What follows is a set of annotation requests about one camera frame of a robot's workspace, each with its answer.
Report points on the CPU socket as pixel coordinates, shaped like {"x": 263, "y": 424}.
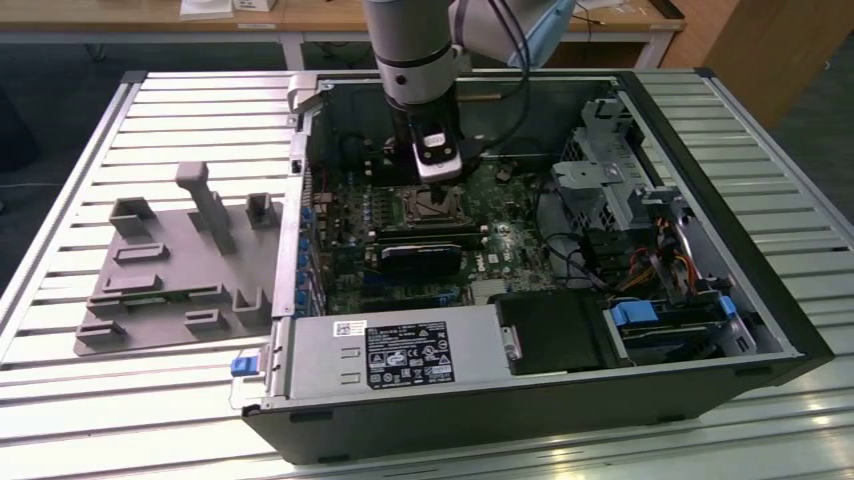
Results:
{"x": 441, "y": 221}

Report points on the white box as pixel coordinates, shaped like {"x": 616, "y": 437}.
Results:
{"x": 254, "y": 5}
{"x": 207, "y": 10}

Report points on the graphics card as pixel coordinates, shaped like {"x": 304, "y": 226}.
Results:
{"x": 421, "y": 261}

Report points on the wooden cabinet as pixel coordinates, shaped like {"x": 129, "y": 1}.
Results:
{"x": 781, "y": 50}

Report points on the grey parts rack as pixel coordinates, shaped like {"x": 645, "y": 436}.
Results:
{"x": 167, "y": 250}

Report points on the black RAM slot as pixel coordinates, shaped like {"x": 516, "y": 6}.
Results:
{"x": 428, "y": 244}
{"x": 428, "y": 229}
{"x": 428, "y": 239}
{"x": 428, "y": 234}

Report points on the green RAM stick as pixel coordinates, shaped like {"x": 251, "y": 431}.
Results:
{"x": 157, "y": 299}

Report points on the silver topped CPU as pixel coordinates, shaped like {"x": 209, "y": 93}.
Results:
{"x": 428, "y": 207}

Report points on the black PC case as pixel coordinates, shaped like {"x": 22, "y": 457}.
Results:
{"x": 468, "y": 430}

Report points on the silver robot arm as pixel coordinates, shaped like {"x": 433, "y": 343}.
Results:
{"x": 408, "y": 40}

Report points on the silver metal drive cage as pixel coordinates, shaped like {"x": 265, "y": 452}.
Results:
{"x": 601, "y": 175}

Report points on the hard disk in blue carrier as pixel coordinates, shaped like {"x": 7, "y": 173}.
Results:
{"x": 637, "y": 312}

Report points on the green motherboard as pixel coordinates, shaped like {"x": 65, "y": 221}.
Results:
{"x": 401, "y": 295}

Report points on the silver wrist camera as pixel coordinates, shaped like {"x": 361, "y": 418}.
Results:
{"x": 437, "y": 150}

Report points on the wooden desk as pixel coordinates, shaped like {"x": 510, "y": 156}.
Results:
{"x": 101, "y": 15}

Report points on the blue plastic latch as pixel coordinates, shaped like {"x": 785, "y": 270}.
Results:
{"x": 242, "y": 366}

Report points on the black plastic bay cover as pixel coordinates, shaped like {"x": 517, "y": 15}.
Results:
{"x": 554, "y": 330}

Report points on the silver chipset heatsink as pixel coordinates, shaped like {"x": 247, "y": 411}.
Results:
{"x": 489, "y": 291}

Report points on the grey power supply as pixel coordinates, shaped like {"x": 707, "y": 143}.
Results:
{"x": 321, "y": 360}

